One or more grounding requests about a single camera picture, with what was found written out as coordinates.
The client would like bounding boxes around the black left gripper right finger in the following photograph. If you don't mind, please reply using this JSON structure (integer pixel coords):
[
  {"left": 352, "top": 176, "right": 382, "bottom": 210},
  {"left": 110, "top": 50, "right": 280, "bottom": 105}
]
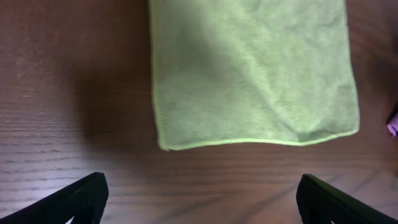
[{"left": 296, "top": 174, "right": 397, "bottom": 224}]

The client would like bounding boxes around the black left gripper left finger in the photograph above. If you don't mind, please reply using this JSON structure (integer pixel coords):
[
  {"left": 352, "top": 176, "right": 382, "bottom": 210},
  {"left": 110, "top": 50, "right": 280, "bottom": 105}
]
[{"left": 1, "top": 172, "right": 109, "bottom": 224}]

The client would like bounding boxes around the light green cloth with tag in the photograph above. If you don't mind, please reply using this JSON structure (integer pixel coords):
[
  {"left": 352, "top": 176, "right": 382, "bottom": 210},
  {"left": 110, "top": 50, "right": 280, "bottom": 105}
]
[{"left": 149, "top": 0, "right": 360, "bottom": 151}]

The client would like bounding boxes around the crumpled purple cloth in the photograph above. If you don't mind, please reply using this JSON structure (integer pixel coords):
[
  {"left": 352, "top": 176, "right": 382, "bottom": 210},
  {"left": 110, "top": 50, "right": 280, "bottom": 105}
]
[{"left": 387, "top": 114, "right": 398, "bottom": 137}]

